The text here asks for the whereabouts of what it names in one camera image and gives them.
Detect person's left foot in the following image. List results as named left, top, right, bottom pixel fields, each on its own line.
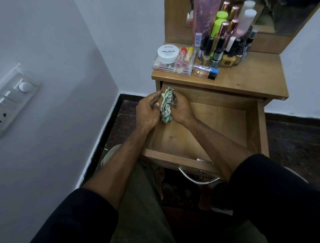
left=154, top=166, right=165, bottom=201

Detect yellow square polish bottle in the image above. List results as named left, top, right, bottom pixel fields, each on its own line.
left=219, top=38, right=241, bottom=68

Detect blue-capped lip balm tube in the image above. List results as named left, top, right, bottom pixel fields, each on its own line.
left=194, top=64, right=220, bottom=75

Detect blue polish bottle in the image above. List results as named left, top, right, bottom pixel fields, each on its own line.
left=242, top=30, right=258, bottom=59

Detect wooden drawer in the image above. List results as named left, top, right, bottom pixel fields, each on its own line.
left=141, top=81, right=270, bottom=181

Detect pink perfume bottle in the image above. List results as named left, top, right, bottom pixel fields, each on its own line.
left=214, top=22, right=230, bottom=48

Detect person's right hand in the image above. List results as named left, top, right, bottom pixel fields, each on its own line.
left=171, top=90, right=197, bottom=126

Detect white wall switch panel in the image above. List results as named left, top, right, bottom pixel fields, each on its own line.
left=0, top=64, right=39, bottom=138

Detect red-capped lip balm tube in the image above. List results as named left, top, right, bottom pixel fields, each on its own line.
left=174, top=47, right=187, bottom=69

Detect pink cosmetic lotion tube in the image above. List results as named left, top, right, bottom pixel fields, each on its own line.
left=192, top=0, right=222, bottom=47

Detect person's left forearm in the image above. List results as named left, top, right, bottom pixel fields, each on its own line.
left=82, top=125, right=155, bottom=210

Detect yellow-capped lip balm tube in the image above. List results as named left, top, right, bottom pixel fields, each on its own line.
left=182, top=47, right=194, bottom=68

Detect person's right forearm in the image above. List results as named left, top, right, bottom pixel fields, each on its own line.
left=187, top=119, right=255, bottom=182

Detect person's left hand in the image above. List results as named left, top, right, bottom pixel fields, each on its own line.
left=136, top=90, right=162, bottom=134

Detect person's black sleeve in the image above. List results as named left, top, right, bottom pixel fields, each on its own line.
left=30, top=188, right=119, bottom=243
left=229, top=154, right=320, bottom=243

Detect silver polish bottle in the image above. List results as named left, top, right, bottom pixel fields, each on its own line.
left=211, top=37, right=225, bottom=68

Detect wooden dressing table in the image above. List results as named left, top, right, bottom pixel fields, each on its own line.
left=151, top=0, right=320, bottom=107

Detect blue-white bottle black cap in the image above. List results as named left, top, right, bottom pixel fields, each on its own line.
left=197, top=35, right=209, bottom=59

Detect gold polish bottle patterned cap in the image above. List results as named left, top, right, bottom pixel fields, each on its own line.
left=234, top=37, right=248, bottom=64

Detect lime green bottle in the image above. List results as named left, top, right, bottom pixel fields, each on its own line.
left=211, top=19, right=227, bottom=38

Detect person's olive green trousers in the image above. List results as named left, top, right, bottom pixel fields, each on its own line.
left=101, top=144, right=268, bottom=243

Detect person's black left sleeve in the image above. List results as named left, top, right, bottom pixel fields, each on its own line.
left=30, top=188, right=119, bottom=243

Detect white-capped dark polish bottle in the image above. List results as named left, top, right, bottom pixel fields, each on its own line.
left=224, top=37, right=237, bottom=54

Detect person's black right sleeve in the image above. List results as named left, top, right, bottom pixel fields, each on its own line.
left=229, top=154, right=320, bottom=243

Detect clear plastic compartment box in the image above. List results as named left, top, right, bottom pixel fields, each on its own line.
left=152, top=47, right=197, bottom=77

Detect dressing table mirror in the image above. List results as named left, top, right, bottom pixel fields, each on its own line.
left=185, top=0, right=320, bottom=35

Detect slim clear perfume bottle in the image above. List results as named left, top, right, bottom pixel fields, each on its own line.
left=225, top=19, right=239, bottom=43

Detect green striped cloth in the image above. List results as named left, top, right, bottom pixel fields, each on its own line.
left=160, top=87, right=175, bottom=124

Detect black-capped clear tube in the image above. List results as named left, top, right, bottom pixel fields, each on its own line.
left=194, top=69, right=217, bottom=80

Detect beige polish bottle black cap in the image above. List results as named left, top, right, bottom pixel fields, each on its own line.
left=200, top=37, right=214, bottom=67

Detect white nail polish remover jar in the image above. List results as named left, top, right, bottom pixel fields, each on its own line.
left=157, top=44, right=179, bottom=64

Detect pink spray bottle white cap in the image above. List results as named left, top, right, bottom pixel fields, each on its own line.
left=235, top=9, right=257, bottom=37

